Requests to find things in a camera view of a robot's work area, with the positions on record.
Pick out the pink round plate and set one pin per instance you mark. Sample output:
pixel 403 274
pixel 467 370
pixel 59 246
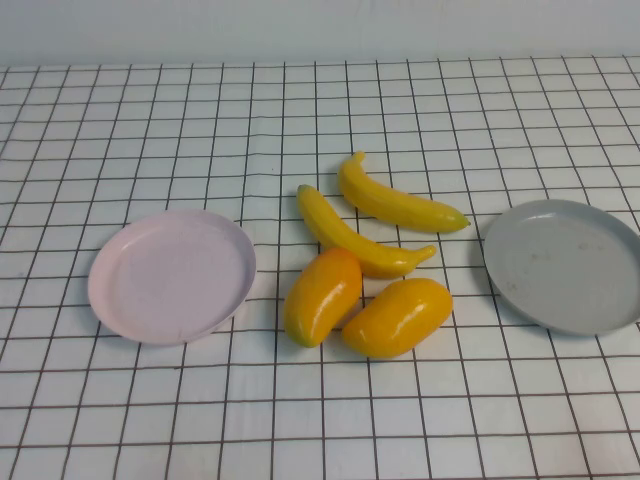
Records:
pixel 165 295

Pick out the orange yellow mango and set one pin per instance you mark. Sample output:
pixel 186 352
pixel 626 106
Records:
pixel 400 320

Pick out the grey round plate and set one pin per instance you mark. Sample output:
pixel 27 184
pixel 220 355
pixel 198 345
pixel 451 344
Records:
pixel 565 270

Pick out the white black grid tablecloth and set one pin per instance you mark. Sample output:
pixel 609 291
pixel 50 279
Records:
pixel 320 425

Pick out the orange mango green tip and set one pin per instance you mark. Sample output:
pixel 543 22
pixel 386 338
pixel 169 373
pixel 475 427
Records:
pixel 320 300

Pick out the yellow banana blunt stem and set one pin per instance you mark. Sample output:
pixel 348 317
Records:
pixel 345 235

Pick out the yellow banana green pointed tip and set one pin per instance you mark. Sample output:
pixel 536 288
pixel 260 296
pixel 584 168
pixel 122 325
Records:
pixel 400 207

